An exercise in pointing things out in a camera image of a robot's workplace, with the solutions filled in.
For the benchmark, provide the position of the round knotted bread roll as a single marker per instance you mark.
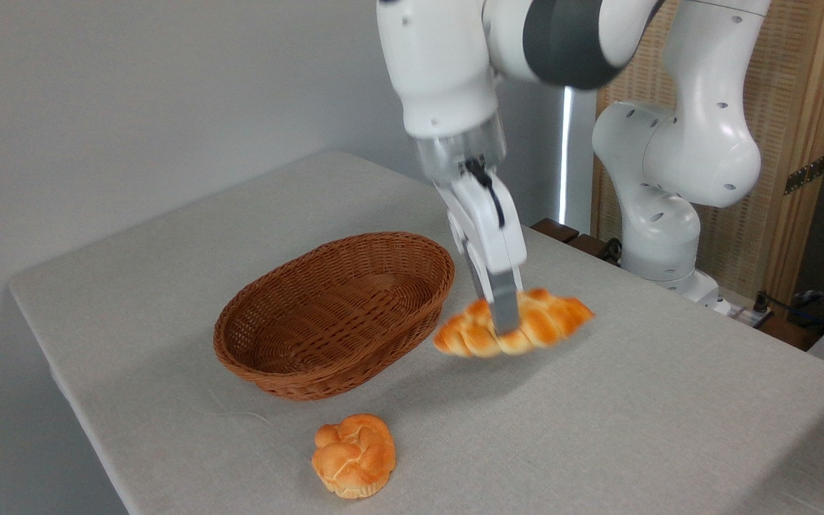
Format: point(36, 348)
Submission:
point(353, 458)

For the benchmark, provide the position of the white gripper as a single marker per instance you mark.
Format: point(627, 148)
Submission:
point(487, 229)

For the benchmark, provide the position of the brown oval wicker basket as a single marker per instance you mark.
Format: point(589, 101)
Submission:
point(312, 336)

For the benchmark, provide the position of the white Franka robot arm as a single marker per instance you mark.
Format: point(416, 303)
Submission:
point(448, 64)

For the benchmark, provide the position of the metal screen hinge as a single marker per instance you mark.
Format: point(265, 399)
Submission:
point(805, 174)

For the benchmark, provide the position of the dark brown wooden blocks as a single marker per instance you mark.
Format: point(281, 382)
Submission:
point(573, 237)

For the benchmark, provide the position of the grey tablecloth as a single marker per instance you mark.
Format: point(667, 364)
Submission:
point(598, 443)

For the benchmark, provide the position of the long braided bread loaf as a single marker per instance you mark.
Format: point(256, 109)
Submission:
point(548, 322)

